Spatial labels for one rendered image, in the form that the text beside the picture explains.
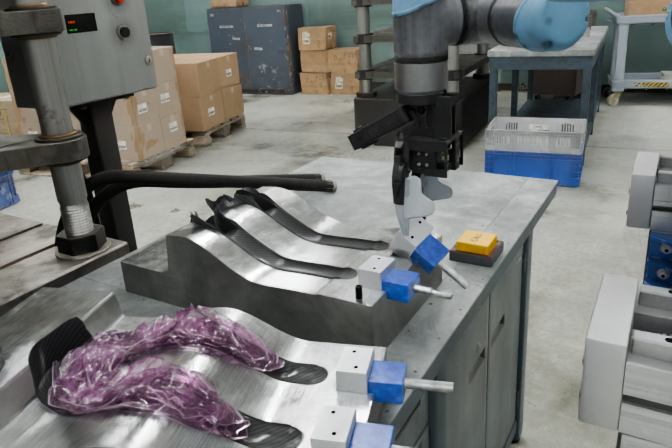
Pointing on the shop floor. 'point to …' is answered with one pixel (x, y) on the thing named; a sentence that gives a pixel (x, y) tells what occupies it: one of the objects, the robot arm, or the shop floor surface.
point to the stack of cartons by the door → (326, 62)
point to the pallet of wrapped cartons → (134, 122)
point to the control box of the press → (93, 51)
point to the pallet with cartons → (209, 95)
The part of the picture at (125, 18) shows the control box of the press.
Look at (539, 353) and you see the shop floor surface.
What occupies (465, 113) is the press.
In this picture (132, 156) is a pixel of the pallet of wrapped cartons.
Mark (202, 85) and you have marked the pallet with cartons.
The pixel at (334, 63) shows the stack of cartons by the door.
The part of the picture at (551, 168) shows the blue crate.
